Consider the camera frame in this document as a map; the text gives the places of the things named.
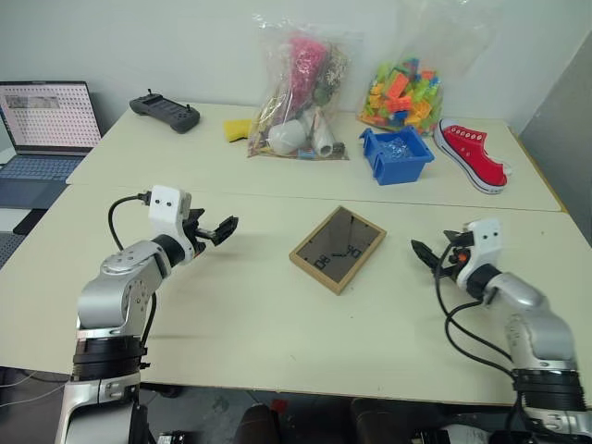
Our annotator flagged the blue plastic bin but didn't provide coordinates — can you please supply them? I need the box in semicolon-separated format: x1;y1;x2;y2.
359;125;437;187

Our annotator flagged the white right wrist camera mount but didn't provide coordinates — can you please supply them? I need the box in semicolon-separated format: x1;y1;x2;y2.
454;217;503;290

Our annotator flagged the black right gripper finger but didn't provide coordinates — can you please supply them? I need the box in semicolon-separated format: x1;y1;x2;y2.
411;239;439;273
442;228;474;247

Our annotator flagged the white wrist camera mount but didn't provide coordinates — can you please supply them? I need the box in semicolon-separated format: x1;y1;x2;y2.
454;217;503;290
147;184;193;267

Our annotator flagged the laptop computer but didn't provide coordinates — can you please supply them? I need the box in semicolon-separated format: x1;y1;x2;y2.
0;80;105;196

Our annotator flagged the white light bulb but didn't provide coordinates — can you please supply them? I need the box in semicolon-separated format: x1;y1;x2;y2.
268;120;309;156

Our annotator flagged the clear bag of mixed items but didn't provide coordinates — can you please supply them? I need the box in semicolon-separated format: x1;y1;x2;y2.
245;12;365;163

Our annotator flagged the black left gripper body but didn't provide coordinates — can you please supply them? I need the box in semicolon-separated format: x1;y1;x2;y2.
183;220;218;258

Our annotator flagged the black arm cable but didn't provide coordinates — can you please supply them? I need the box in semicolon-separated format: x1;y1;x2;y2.
433;271;520;376
107;191;153;252

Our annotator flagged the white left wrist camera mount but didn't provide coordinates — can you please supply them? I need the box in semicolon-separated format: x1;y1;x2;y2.
147;184;193;267

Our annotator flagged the dark rounded shape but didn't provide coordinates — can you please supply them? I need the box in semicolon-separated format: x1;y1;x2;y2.
234;401;280;444

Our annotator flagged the white floor cable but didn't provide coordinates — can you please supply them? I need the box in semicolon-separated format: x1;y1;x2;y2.
0;369;71;410

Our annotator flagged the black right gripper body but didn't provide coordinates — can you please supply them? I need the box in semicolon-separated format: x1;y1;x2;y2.
434;242;474;284

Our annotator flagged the grey partition panel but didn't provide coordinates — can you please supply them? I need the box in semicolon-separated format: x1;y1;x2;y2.
517;40;592;244

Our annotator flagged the clear bag of building blocks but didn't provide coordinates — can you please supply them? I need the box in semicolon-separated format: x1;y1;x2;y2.
354;8;499;139

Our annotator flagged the wooden picture frame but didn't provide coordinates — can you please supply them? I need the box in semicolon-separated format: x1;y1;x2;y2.
289;205;389;296

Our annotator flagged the white plastic tube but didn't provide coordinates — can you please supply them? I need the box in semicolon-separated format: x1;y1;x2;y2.
306;110;335;159

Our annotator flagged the black handheld controller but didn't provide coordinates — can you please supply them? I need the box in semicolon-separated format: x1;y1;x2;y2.
129;89;203;135

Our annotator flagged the black perforated board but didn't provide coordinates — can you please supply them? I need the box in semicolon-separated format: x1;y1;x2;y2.
0;206;48;270

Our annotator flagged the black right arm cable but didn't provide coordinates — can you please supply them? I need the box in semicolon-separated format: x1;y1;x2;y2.
433;271;520;376

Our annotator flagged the yellow sponge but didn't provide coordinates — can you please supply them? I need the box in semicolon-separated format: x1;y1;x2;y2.
223;118;253;144

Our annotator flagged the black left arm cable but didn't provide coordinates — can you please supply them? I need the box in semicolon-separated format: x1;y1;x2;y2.
107;191;153;252

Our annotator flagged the red canvas sneaker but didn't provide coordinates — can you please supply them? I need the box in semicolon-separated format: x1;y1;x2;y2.
432;117;510;196

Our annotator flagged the pink mesh bundle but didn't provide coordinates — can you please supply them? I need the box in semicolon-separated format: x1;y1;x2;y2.
287;36;328;115

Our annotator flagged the clear crumpled plastic wrap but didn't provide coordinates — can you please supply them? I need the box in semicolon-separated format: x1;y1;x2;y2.
380;135;413;162

